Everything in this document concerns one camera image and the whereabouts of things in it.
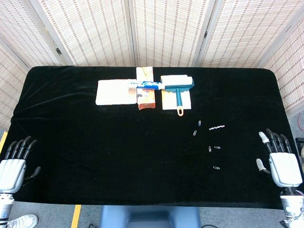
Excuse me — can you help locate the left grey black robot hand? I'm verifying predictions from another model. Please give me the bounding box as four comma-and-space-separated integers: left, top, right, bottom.
0, 135, 41, 193

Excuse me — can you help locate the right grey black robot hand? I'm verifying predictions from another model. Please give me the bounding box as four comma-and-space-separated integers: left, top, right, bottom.
256, 128, 303, 196

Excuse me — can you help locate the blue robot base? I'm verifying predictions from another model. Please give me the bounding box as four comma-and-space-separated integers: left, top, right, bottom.
98, 205, 201, 228

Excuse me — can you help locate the yellow floor tape strip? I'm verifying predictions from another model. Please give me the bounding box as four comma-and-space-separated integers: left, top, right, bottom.
0, 131, 8, 153
71, 204, 82, 228

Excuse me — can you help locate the white sneaker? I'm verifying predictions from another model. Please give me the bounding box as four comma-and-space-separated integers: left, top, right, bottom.
0, 213, 39, 228

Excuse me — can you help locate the black velvet tablecloth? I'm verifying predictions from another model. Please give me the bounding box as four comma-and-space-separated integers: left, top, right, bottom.
0, 66, 296, 209

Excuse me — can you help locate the white notebook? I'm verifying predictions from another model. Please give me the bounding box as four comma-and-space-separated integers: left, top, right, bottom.
95, 79, 138, 106

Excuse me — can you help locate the beige notepad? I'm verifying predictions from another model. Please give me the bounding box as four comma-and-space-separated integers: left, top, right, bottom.
161, 89, 192, 111

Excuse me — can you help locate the teal lint roller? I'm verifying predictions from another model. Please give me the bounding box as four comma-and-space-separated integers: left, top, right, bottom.
160, 74, 196, 117

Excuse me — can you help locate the orange carton box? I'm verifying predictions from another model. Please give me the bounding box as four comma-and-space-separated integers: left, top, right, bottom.
135, 66, 157, 111

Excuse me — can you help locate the blue white toothpaste tube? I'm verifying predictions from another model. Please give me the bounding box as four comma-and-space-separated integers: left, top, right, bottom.
125, 79, 165, 91

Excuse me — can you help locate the woven folding screen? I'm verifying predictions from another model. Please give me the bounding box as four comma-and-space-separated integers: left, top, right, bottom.
0, 0, 304, 130

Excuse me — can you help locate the red cable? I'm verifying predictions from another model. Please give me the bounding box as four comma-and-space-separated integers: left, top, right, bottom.
291, 111, 304, 132

